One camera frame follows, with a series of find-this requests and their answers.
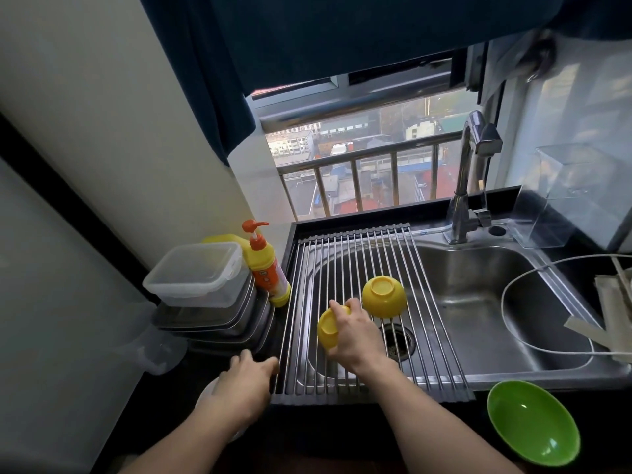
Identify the green bowl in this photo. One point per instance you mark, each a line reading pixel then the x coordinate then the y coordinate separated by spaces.
pixel 533 422

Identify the clear lidded plastic container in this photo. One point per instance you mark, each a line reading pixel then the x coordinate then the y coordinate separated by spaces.
pixel 197 273

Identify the dark blue curtain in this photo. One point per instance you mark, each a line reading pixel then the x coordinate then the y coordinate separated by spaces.
pixel 345 34

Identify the roll-up steel drying rack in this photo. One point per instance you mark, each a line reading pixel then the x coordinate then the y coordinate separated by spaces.
pixel 345 261

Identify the yellow plastic object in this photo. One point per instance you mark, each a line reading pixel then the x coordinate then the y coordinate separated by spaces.
pixel 224 239

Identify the person's right forearm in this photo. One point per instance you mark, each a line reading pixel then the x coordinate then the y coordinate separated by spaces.
pixel 434 429

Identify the stainless steel sink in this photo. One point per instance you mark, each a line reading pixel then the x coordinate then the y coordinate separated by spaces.
pixel 474 291

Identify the sink drain strainer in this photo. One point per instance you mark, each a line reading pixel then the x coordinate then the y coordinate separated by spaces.
pixel 402 343

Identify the white bowl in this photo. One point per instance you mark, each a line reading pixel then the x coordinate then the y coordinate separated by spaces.
pixel 205 392

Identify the brown cardboard pieces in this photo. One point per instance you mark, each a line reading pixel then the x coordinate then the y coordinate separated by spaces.
pixel 612 315

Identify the person's left hand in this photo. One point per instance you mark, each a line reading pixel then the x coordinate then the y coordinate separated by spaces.
pixel 244 387

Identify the chrome faucet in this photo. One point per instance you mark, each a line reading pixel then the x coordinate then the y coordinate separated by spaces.
pixel 461 212

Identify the person's left forearm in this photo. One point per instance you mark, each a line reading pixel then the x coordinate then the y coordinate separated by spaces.
pixel 192 444

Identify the person's right hand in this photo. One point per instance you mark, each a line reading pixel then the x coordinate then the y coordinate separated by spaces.
pixel 358 340

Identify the metal window frame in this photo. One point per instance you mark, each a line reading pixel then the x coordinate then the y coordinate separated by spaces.
pixel 355 96

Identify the clear acrylic box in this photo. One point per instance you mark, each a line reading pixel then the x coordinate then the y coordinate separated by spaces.
pixel 568 202

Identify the yellow bowl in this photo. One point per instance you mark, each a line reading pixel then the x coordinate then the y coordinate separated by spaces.
pixel 326 333
pixel 384 297

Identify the clear plastic jug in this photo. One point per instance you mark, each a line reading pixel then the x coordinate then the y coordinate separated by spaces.
pixel 153 345

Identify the yellow orange pump soap bottle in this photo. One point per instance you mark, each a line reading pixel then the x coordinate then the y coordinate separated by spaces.
pixel 264 266

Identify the metal balcony railing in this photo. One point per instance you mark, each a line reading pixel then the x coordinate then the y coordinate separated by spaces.
pixel 370 152

